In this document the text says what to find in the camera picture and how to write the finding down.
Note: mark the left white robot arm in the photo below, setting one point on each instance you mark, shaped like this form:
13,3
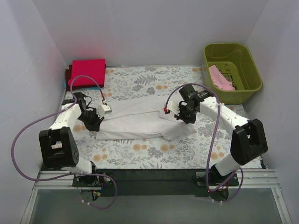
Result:
58,146

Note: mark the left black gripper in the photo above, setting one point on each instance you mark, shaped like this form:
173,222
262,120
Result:
94,122

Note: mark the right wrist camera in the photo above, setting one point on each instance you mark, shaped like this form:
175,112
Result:
171,107

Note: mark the floral table mat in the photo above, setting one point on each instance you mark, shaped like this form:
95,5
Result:
207,146

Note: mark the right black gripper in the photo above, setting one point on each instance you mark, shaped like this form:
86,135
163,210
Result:
183,115

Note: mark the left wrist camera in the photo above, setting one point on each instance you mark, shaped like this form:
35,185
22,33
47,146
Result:
103,109

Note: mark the white t shirt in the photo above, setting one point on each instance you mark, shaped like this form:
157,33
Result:
141,118

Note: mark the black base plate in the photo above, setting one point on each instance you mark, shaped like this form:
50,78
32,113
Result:
158,182

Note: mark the green plastic basket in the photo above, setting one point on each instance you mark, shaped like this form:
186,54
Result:
235,63

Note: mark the pink t shirt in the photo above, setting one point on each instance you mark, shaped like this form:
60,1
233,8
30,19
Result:
219,80

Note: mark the folded magenta t shirt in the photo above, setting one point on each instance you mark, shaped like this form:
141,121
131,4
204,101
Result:
93,68

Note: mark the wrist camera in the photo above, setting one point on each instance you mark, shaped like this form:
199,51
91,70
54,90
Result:
103,109
171,107

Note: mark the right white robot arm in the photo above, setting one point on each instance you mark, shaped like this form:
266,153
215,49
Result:
248,140

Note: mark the aluminium rail frame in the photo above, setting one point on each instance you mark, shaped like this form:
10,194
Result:
255,198

